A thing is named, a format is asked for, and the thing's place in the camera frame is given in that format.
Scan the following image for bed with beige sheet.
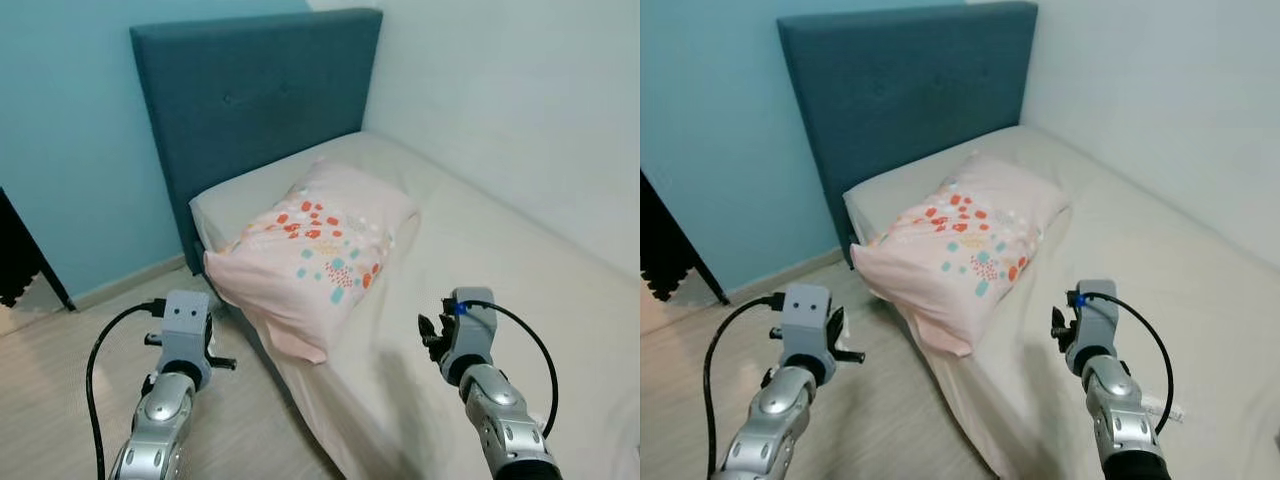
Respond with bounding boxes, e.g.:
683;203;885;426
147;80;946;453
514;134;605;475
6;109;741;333
843;125;1280;480
188;130;641;480

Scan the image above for pink dotted pillow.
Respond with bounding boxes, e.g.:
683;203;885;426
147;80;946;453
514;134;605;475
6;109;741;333
850;150;1071;359
203;158;421;366

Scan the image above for white printed tube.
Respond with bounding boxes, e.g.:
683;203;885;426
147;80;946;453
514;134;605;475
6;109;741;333
1140;394;1188;422

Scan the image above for teal upholstered headboard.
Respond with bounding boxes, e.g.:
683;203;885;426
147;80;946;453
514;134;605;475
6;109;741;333
777;2;1039;266
130;8;384;276

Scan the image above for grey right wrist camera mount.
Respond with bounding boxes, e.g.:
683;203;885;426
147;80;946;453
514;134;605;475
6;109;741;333
445;288;498;366
1068;280;1120;351

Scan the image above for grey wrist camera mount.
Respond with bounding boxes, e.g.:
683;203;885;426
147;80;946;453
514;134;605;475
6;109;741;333
780;283;836;361
160;290;213;366
445;288;498;366
1068;280;1120;351

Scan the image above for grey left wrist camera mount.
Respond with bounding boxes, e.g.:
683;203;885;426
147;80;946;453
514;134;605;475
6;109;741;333
160;290;213;366
780;283;836;361

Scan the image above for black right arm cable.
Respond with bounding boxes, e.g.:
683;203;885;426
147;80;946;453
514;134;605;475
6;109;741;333
462;298;559;439
1078;290;1175;437

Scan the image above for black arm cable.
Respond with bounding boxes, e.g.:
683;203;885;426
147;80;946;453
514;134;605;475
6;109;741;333
702;293;788;477
1078;290;1175;437
85;297;166;479
462;298;559;439

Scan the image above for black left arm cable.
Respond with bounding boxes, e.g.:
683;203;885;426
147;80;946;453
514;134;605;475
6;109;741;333
85;297;166;479
702;293;788;477

